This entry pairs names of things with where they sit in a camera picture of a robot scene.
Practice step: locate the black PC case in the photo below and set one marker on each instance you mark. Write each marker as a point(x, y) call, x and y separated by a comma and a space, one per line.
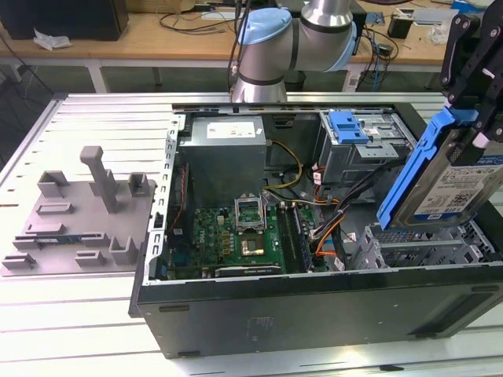
point(314, 322)

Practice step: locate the grey parts rack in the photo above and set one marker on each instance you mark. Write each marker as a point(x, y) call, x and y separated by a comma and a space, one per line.
point(78, 228)

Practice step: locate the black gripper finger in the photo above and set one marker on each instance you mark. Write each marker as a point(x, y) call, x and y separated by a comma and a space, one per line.
point(452, 59)
point(494, 110)

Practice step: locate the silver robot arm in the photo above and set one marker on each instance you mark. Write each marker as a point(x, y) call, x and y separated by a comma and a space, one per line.
point(275, 51)

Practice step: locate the blue plastic latch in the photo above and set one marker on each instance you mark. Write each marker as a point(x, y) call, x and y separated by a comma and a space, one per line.
point(347, 127)

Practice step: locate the black table clip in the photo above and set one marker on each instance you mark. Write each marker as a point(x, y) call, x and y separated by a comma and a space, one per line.
point(391, 368)

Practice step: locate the small black box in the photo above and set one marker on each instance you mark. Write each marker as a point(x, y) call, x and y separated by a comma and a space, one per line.
point(399, 27)

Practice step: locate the black computer box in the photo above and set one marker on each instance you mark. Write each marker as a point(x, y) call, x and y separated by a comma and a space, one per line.
point(59, 19)

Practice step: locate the blue cardboard box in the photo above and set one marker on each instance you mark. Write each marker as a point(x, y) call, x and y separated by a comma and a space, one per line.
point(467, 6)

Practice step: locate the black graphics card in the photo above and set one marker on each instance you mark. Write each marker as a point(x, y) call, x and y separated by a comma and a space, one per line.
point(247, 271)

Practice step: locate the dark RAM stick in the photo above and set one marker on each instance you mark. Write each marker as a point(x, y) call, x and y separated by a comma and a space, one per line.
point(302, 239)

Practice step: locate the green motherboard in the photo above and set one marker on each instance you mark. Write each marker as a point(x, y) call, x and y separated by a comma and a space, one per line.
point(212, 235)

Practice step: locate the grey power supply unit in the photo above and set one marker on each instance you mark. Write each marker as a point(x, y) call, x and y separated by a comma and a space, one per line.
point(220, 161)

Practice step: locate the white crumpled plastic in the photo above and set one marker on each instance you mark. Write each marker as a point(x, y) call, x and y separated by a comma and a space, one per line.
point(51, 41)

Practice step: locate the clear plastic bags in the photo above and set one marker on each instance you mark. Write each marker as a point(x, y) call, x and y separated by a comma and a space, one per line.
point(436, 35)

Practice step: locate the blue RAM stick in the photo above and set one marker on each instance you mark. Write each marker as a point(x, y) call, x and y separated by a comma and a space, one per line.
point(59, 238)

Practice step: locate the metal disk bay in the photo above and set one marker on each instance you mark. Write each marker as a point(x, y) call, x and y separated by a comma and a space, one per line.
point(416, 246)

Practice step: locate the metal drive cage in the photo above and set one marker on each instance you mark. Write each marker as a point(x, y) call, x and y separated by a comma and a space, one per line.
point(353, 165)

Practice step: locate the CPU socket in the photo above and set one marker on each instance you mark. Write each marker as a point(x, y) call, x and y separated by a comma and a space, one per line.
point(252, 246)

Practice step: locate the black RAM slot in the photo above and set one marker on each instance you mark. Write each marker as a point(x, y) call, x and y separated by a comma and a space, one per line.
point(287, 239)

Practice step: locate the hard disk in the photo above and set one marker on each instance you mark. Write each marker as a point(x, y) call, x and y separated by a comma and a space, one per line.
point(444, 188)

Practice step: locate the wooden desk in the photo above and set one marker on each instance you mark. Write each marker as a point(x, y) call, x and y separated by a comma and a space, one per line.
point(137, 39)

